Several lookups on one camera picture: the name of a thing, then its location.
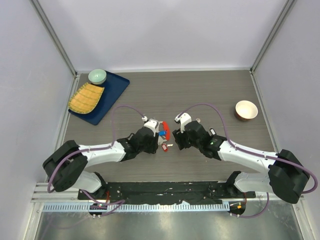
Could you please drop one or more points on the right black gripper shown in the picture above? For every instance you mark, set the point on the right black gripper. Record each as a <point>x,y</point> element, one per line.
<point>179,137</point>

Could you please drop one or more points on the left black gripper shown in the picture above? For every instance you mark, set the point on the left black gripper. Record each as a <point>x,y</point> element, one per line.
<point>154,145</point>

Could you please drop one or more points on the blue key tag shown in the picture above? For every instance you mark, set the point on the blue key tag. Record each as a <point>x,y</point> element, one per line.
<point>162,133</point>

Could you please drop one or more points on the red capped key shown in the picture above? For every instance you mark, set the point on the red capped key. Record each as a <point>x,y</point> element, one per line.
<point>166,146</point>

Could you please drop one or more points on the grey keyring holder red handle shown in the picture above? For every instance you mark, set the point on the grey keyring holder red handle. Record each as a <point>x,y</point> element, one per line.
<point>165,127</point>

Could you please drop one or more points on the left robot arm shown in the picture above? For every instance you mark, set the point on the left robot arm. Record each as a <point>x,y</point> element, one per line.
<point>66,166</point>

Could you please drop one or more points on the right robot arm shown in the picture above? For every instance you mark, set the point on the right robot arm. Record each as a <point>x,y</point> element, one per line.
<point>277,173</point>

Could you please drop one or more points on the black key fob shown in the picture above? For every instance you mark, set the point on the black key fob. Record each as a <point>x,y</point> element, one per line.
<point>212,132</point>

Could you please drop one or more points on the white brown bowl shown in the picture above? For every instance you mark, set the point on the white brown bowl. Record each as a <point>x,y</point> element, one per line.
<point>245,110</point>

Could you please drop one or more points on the blue tray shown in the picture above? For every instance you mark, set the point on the blue tray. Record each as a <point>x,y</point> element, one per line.
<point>114,86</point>

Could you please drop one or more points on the yellow woven mat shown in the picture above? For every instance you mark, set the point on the yellow woven mat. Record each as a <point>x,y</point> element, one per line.
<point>85,99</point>

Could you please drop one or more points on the green ceramic bowl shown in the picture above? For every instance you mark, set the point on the green ceramic bowl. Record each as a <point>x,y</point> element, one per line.
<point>97,76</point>

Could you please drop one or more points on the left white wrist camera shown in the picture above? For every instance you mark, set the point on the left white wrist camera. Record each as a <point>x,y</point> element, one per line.
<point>151,124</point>

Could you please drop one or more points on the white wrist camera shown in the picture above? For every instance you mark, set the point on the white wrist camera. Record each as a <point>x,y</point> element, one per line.
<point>151,124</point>
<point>183,119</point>

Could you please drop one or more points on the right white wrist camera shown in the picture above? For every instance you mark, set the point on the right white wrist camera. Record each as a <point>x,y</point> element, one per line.
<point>183,119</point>

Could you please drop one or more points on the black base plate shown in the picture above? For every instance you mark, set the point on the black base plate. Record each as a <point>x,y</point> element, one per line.
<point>169,192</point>

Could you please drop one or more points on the slotted cable duct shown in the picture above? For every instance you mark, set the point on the slotted cable duct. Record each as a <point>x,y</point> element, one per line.
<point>128,208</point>

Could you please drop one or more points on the right aluminium frame post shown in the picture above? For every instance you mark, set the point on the right aluminium frame post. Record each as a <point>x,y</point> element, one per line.
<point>285,11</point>

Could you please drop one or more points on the aluminium frame post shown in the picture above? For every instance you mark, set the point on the aluminium frame post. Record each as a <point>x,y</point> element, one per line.
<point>53,35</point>
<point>285,11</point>

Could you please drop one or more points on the left aluminium frame post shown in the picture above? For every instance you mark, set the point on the left aluminium frame post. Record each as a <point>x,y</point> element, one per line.
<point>53,35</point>

